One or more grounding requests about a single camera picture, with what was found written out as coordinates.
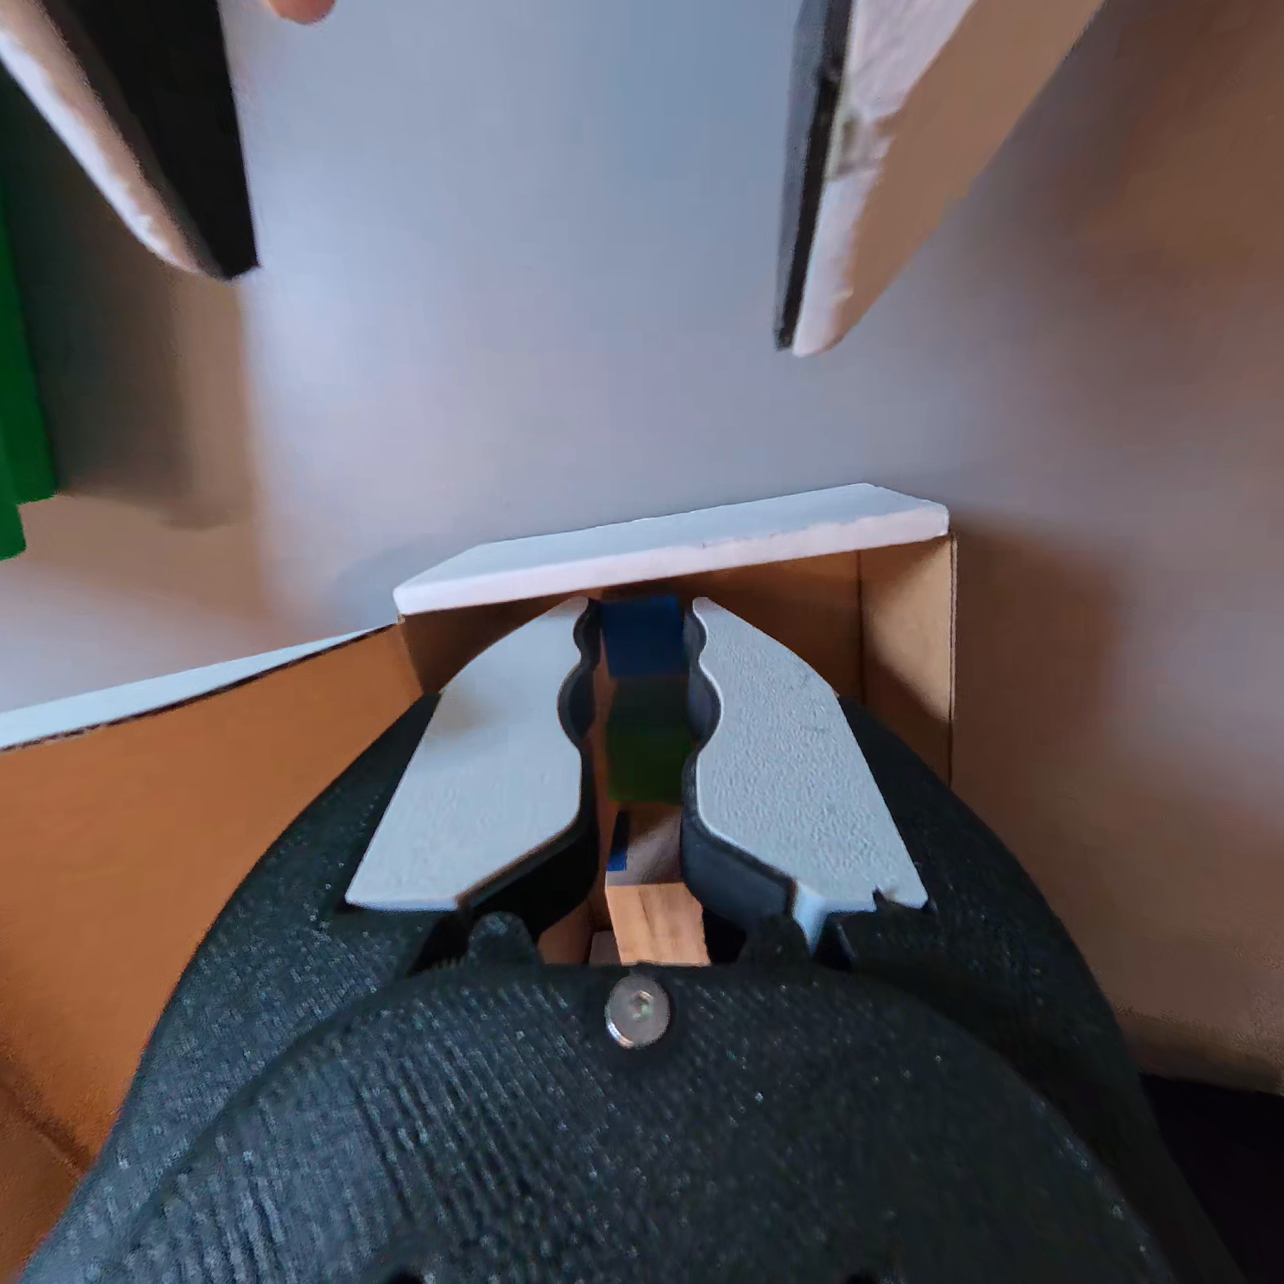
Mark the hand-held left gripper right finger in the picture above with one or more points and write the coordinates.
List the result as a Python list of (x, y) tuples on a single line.
[(792, 782)]

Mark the green cube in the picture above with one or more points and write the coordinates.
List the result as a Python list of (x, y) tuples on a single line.
[(648, 747)]

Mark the blue cube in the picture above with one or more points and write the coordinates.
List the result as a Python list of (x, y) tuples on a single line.
[(642, 637)]

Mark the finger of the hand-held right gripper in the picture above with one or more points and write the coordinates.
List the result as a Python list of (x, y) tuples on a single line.
[(902, 129), (130, 129)]

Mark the plain wooden cube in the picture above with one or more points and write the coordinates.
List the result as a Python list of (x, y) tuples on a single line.
[(657, 923)]

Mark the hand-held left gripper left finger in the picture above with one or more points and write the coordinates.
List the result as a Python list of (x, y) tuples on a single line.
[(482, 782)]

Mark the green object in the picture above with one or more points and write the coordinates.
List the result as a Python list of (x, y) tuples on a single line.
[(15, 400)]

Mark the white cardboard box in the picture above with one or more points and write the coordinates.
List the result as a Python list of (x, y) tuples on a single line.
[(150, 802)]

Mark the person's right hand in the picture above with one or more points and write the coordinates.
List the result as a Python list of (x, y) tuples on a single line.
[(301, 7)]

